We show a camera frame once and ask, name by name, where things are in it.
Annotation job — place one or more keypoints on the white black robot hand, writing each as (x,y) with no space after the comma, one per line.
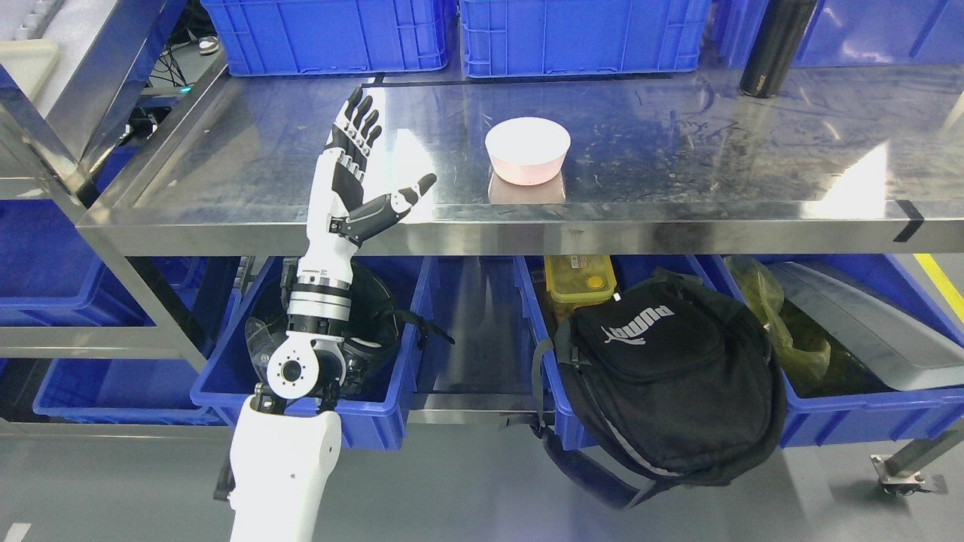
(339,219)

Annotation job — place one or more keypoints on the grey plastic panel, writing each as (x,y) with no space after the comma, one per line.
(898,349)

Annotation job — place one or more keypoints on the yellow lidded food container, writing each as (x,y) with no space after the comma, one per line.
(574,281)

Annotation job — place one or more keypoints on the stainless steel table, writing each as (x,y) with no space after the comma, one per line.
(843,161)

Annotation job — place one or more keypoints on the black motorcycle helmet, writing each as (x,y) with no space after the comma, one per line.
(372,338)

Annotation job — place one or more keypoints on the stainless steel shelf rack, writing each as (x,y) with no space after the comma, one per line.
(58,141)

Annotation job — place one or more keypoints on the black thermos bottle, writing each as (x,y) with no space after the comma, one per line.
(782,28)

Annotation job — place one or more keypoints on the black Puma backpack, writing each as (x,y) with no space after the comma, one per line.
(675,381)

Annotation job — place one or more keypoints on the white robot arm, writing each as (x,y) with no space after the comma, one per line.
(287,440)

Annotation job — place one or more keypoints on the pink plastic bowl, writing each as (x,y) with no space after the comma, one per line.
(527,151)

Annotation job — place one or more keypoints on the yellow green plastic bag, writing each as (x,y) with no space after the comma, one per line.
(802,348)

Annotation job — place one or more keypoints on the blue plastic bin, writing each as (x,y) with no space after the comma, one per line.
(628,271)
(125,391)
(852,405)
(377,421)
(50,276)

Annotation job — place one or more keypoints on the blue plastic crate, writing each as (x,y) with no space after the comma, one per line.
(271,38)
(576,38)
(851,33)

